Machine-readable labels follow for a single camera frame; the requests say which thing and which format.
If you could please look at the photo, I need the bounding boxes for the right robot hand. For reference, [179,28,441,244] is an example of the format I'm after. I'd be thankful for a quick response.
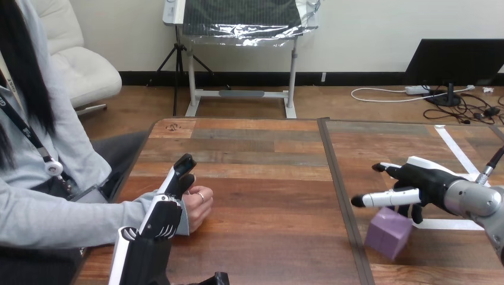
[350,156,467,225]

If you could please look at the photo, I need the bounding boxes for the person's hand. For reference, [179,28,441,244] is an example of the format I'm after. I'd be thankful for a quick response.
[181,185,214,235]

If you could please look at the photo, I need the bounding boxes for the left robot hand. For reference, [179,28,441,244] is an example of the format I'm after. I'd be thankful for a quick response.
[108,153,231,285]

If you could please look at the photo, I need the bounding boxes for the person's forearm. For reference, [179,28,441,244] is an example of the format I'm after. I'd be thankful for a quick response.
[0,178,191,251]

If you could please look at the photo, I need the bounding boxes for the purple block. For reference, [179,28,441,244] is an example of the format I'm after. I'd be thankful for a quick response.
[364,207,414,261]

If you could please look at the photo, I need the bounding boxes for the person's body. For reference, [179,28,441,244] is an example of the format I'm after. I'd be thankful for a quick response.
[0,0,151,285]

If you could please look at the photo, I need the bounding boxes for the white power strip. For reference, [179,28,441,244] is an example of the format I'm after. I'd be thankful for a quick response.
[404,85,431,96]

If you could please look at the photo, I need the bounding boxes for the dark screen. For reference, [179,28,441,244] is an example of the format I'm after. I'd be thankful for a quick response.
[403,38,504,107]

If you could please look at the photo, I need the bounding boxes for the white desk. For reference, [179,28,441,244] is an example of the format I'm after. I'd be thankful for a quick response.
[162,0,320,119]

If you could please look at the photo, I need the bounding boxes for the black tripod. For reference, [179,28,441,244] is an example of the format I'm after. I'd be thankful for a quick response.
[147,24,215,117]

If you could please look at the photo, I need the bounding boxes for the white cushioned chair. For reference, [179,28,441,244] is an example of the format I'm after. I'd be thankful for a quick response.
[30,0,123,116]

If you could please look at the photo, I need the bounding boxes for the foil sheet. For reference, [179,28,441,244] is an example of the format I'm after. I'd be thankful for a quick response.
[181,0,322,47]

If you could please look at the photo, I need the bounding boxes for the black cable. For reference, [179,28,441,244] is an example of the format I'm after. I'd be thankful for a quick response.
[474,145,504,186]

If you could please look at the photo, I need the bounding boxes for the tangle of cables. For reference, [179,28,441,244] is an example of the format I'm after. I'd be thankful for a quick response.
[350,84,504,126]

